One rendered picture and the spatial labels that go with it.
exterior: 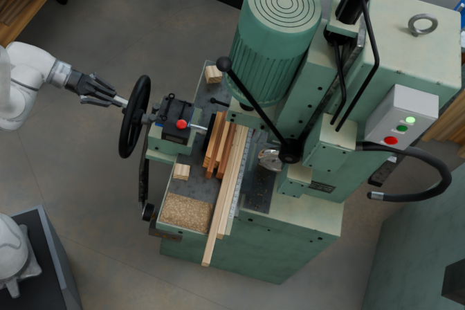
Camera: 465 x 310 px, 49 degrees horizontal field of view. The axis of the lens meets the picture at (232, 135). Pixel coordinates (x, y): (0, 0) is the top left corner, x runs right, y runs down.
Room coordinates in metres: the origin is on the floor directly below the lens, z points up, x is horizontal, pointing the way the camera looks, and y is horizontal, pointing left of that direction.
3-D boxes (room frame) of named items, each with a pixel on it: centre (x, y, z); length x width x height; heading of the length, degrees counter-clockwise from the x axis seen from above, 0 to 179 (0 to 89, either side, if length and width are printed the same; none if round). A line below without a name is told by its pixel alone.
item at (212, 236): (0.65, -0.02, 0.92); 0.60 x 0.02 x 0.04; 5
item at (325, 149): (0.67, -0.24, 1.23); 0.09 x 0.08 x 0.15; 95
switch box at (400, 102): (0.69, -0.34, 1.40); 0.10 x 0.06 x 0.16; 95
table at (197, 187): (0.73, 0.09, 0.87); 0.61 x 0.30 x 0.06; 5
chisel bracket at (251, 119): (0.80, -0.03, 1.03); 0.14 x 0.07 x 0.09; 95
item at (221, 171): (0.74, 0.01, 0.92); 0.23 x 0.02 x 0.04; 5
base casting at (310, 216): (0.81, -0.13, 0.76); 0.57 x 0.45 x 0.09; 95
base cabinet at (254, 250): (0.81, -0.13, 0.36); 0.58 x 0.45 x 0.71; 95
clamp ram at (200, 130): (0.73, 0.10, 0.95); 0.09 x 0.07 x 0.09; 5
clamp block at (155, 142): (0.72, 0.18, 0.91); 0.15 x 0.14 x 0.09; 5
